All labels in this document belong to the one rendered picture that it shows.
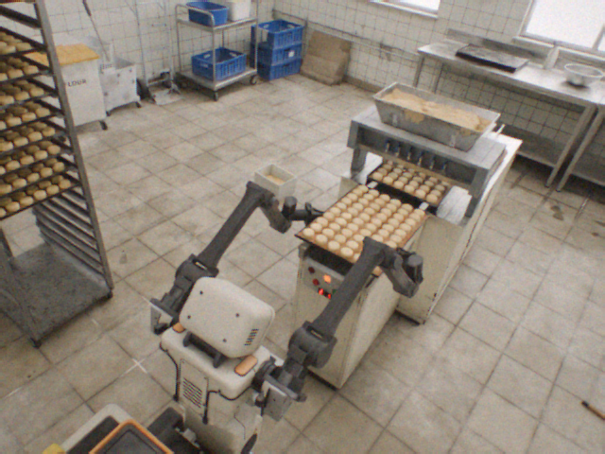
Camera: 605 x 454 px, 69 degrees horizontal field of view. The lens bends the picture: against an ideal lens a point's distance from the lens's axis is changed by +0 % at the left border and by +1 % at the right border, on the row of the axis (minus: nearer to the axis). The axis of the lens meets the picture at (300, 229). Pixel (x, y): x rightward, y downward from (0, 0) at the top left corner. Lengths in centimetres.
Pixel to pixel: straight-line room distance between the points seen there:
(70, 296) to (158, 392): 77
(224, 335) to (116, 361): 155
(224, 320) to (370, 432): 143
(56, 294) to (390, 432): 198
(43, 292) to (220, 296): 186
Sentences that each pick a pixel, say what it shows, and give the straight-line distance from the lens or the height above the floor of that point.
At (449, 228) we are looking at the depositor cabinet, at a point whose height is 80.
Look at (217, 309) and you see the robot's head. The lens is 118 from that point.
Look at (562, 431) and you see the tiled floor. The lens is 288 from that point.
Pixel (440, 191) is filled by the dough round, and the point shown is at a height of 91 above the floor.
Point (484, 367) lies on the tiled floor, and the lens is 290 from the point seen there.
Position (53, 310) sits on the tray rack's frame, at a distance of 281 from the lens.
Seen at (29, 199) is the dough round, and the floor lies 88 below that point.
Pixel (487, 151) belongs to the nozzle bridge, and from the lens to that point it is 233.
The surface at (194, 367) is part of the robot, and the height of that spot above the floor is 109.
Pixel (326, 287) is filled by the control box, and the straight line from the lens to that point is 192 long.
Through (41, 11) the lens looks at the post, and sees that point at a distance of 209.
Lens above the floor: 212
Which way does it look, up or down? 38 degrees down
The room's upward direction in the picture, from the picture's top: 7 degrees clockwise
